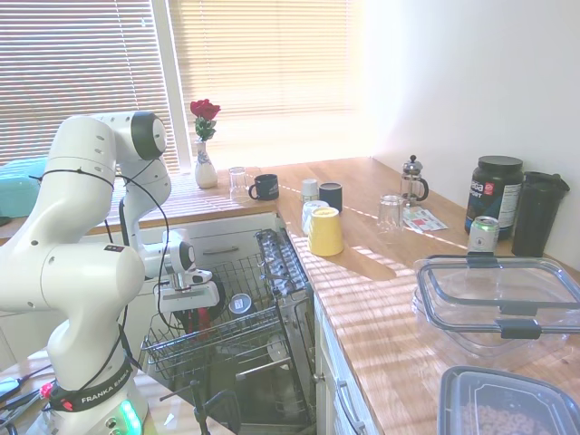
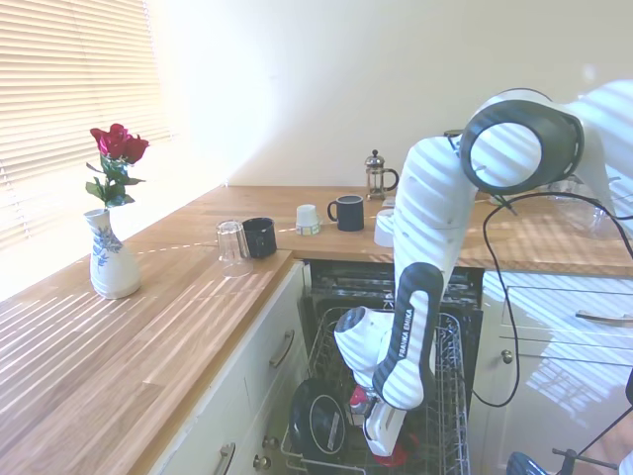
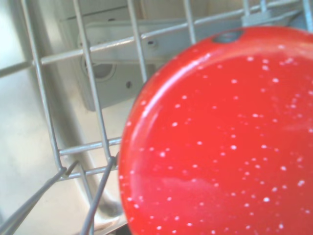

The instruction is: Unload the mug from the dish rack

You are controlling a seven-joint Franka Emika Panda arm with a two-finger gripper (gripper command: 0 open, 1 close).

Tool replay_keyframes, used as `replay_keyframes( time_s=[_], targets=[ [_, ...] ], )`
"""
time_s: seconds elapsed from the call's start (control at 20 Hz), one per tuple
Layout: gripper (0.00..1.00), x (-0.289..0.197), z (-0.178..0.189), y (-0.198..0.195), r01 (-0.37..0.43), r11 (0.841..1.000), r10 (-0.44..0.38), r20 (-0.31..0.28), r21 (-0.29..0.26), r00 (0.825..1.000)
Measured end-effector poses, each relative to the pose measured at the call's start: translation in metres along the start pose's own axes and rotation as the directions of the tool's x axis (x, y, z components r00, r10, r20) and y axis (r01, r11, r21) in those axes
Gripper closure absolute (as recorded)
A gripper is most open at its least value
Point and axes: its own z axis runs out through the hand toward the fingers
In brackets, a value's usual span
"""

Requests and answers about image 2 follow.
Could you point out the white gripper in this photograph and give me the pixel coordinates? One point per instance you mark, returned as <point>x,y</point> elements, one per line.
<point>383,425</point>

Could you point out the red mug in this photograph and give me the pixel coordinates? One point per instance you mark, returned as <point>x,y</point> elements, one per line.
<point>398,457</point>

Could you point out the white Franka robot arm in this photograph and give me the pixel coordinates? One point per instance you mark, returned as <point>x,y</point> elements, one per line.
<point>430,198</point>

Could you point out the black ceramic mug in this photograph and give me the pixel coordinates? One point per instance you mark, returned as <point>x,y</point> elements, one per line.
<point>351,215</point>

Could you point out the navy enamel mug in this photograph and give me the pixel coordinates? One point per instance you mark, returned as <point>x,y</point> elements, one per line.
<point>259,237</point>

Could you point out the black round pan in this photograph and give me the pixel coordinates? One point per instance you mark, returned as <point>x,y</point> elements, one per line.
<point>316,420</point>

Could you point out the round metal cabinet knob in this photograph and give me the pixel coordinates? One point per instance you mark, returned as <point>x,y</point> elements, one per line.
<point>507,355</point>
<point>262,462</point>

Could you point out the open dishwasher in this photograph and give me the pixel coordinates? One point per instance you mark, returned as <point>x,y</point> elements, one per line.
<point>346,277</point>

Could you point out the small white patterned cup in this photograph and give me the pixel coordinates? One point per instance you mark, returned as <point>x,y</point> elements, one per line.
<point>307,220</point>

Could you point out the clear drinking glass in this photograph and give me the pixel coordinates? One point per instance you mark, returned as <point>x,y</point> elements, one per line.
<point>232,247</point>

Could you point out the glass french press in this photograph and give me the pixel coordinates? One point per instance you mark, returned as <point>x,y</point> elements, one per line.
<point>376,178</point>

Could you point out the clear lidded food container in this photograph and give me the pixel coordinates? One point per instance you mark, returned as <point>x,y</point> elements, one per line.
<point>601,218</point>

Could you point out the white blue-flowered vase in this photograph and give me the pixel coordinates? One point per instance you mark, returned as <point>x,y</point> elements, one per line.
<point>114,272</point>

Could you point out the red rose with leaves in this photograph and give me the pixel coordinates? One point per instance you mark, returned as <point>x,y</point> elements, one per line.
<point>116,141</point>

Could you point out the wooden window blind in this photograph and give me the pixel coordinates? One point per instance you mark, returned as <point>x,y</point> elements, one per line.
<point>74,99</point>

